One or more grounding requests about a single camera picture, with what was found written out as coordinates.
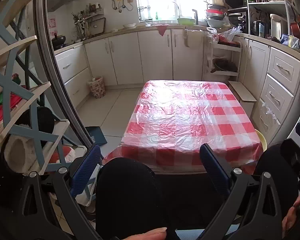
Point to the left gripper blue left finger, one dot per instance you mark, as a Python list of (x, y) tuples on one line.
[(85, 169)]

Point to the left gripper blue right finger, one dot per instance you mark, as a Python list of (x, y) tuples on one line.
[(217, 169)]

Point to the yellow plastic trash basin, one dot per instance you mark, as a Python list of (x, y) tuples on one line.
[(262, 140)]

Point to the person's left hand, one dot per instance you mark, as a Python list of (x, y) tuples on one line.
[(156, 234)]

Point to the person's right hand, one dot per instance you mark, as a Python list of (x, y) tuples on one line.
[(290, 218)]

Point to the clear plastic bag on drawer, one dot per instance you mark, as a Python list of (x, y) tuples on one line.
[(269, 113)]

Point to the blue cross-braced wooden shelf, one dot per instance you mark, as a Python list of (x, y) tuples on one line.
[(30, 134)]

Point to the white drawer cabinet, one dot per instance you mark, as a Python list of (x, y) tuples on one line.
[(271, 73)]

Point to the red white checkered tablecloth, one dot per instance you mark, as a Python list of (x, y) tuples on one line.
[(173, 119)]

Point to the small white step stool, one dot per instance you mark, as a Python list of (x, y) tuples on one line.
[(243, 96)]

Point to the floral waste basket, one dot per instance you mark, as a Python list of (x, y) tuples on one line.
[(97, 87)]

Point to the dark pan on shelf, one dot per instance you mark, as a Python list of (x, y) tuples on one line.
[(224, 65)]

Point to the white electric kettle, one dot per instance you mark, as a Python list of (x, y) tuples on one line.
[(278, 26)]

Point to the white corner shelf rack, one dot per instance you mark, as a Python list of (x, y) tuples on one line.
[(230, 51)]

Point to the white lower cabinet row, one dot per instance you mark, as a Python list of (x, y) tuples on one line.
[(132, 59)]

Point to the black wok on stove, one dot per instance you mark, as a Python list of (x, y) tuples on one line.
[(58, 41)]

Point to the green basin on counter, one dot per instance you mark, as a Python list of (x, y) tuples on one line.
[(186, 21)]

